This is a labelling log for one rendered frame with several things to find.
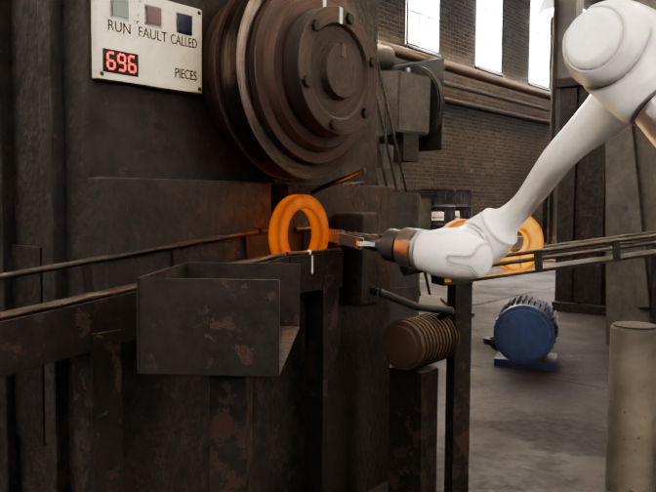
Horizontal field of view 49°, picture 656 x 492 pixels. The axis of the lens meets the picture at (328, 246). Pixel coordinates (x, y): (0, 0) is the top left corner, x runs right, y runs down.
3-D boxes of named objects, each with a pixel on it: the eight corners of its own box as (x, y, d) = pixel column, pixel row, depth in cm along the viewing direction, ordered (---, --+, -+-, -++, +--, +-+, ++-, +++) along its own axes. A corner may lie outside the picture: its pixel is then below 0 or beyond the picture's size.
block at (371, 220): (329, 304, 190) (330, 212, 188) (348, 300, 196) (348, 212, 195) (362, 307, 183) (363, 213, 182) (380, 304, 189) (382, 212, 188)
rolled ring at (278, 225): (329, 194, 175) (318, 194, 177) (278, 193, 161) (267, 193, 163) (329, 270, 176) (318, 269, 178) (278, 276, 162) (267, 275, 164)
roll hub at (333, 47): (281, 131, 153) (281, -4, 151) (360, 141, 174) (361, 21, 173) (301, 130, 149) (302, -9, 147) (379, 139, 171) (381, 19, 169)
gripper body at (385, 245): (389, 264, 161) (356, 258, 167) (410, 262, 168) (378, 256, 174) (392, 230, 160) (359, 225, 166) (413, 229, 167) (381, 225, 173)
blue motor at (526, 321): (489, 372, 353) (491, 302, 351) (501, 349, 407) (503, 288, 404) (555, 377, 343) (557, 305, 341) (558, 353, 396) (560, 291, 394)
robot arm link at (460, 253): (410, 278, 158) (441, 267, 168) (473, 290, 148) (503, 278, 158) (411, 229, 155) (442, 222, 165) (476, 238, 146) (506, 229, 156)
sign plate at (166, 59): (91, 78, 139) (90, -18, 137) (196, 95, 159) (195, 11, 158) (98, 77, 137) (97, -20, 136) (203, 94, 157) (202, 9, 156)
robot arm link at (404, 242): (431, 268, 165) (410, 265, 168) (435, 228, 164) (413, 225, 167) (410, 271, 158) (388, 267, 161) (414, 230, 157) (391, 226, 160)
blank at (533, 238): (484, 216, 195) (490, 216, 192) (535, 210, 199) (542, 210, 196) (489, 272, 197) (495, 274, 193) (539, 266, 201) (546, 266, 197)
